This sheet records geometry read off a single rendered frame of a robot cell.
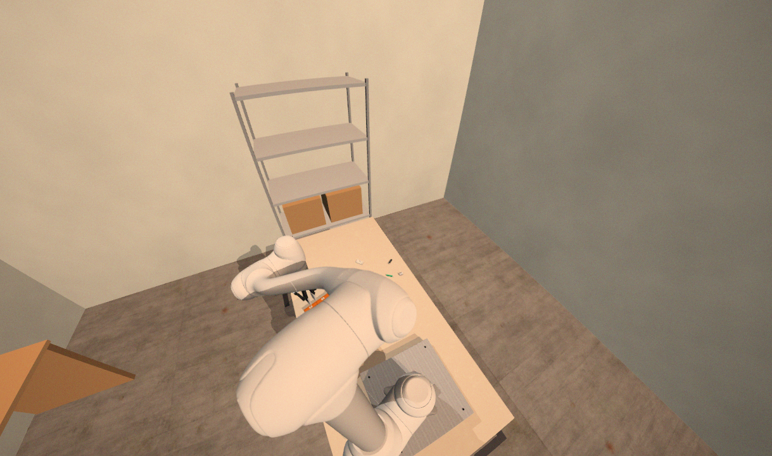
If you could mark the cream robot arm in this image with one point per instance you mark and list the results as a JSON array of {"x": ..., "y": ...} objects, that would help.
[{"x": 307, "y": 373}]

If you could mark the orange three-compartment bin rack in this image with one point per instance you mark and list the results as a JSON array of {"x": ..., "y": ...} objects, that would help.
[{"x": 317, "y": 302}]

